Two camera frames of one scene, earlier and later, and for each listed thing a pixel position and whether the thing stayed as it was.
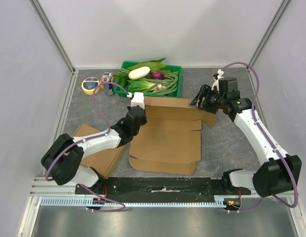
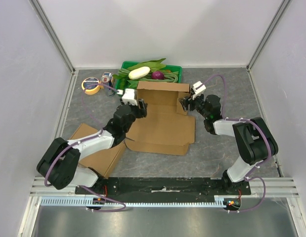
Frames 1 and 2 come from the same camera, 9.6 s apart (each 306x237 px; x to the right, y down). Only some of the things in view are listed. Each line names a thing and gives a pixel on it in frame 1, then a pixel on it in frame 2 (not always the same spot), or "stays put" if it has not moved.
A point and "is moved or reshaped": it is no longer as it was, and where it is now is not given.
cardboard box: [103, 162] stays put
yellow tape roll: [88, 85] stays put
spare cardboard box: [169, 142] is moved or reshaped
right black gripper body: [205, 98] -> [188, 103]
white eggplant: [139, 72] stays put
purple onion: [157, 75] stays put
